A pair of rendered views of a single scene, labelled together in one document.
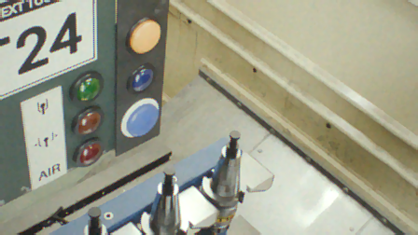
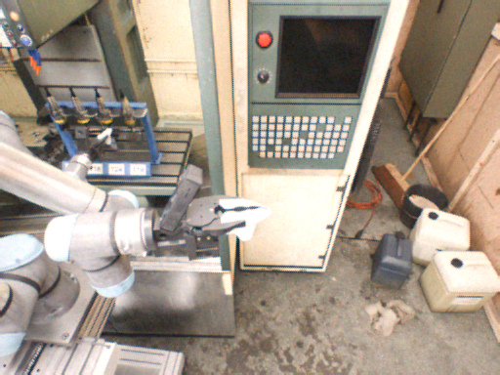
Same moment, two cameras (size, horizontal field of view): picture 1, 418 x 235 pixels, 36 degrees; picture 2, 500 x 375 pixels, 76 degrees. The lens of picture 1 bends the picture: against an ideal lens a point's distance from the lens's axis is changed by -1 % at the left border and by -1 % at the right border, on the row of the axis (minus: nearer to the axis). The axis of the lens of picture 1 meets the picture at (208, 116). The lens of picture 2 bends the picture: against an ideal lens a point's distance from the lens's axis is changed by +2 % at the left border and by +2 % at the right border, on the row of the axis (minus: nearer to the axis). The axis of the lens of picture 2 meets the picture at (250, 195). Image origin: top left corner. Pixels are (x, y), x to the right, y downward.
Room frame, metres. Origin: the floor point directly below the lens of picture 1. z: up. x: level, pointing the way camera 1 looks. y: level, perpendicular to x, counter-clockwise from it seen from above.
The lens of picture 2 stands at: (0.17, -1.40, 1.98)
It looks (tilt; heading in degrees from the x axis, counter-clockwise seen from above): 45 degrees down; 48
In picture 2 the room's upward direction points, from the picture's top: straight up
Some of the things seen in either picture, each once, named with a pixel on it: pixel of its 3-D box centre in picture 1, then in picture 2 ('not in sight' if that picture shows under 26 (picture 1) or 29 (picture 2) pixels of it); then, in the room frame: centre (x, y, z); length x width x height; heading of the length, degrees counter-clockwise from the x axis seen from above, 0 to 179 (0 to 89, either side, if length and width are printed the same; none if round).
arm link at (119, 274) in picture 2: not in sight; (109, 261); (0.20, -0.96, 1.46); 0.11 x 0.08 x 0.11; 56
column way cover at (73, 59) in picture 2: not in sight; (68, 71); (0.61, 0.73, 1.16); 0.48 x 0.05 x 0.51; 137
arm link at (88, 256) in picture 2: not in sight; (88, 236); (0.19, -0.97, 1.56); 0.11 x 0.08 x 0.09; 146
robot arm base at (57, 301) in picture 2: not in sight; (42, 288); (0.04, -0.72, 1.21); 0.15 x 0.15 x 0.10
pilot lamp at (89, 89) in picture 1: (88, 89); not in sight; (0.34, 0.09, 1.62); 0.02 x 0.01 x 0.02; 137
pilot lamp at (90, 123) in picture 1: (89, 122); not in sight; (0.34, 0.09, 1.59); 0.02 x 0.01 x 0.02; 137
